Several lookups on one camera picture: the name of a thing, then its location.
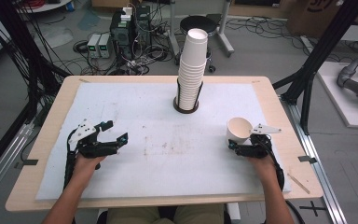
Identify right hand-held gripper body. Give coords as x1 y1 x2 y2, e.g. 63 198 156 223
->
233 123 282 160

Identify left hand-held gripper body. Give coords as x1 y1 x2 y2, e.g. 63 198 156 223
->
67 119 119 159

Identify single white paper cup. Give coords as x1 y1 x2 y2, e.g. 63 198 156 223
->
226 116 254 145

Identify black wire cup holder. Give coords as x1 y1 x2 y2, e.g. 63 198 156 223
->
172 77 205 115

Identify stack of white paper cups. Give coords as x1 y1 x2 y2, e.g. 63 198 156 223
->
175 27 209 112

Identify person's left hand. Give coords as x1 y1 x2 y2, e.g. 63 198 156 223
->
74 153 107 183

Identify person's right hand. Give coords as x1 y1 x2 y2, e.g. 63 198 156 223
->
246 155 282 185

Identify white foam mat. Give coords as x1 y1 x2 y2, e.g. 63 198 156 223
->
35 81 293 201

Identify black tape piece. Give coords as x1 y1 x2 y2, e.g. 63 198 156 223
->
14 159 39 171
297 155 318 165

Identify thin wooden stick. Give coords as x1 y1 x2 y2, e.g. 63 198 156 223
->
287 173 311 195

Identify white table leg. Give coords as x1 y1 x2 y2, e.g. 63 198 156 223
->
226 202 242 224

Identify grey bench power supply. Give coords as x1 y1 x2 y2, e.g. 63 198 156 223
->
98 33 112 59
86 33 102 59

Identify person's khaki pants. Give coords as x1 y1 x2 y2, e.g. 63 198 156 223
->
106 203 226 224

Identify black computer tower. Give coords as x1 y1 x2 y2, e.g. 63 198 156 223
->
109 9 135 61

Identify white floor board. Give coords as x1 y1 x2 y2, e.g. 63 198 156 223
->
316 61 358 130

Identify black round stool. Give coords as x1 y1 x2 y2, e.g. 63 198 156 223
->
179 15 219 75

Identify white round table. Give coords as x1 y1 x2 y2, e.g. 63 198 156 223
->
14 0 73 14

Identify cardboard box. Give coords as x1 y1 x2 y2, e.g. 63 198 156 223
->
286 0 358 39

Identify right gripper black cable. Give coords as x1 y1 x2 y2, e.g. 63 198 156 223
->
259 135 306 224

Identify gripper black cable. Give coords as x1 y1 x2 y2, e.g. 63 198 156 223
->
62 128 78 191
259 135 306 224

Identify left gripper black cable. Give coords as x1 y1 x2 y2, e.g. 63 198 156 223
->
62 128 78 191

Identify aluminium rail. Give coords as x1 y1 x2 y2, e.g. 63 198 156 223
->
0 121 35 209
280 94 349 224

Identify tangle of floor cables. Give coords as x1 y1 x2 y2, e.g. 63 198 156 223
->
62 3 181 77

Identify black frame post with cables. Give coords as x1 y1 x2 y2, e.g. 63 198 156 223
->
0 0 71 185

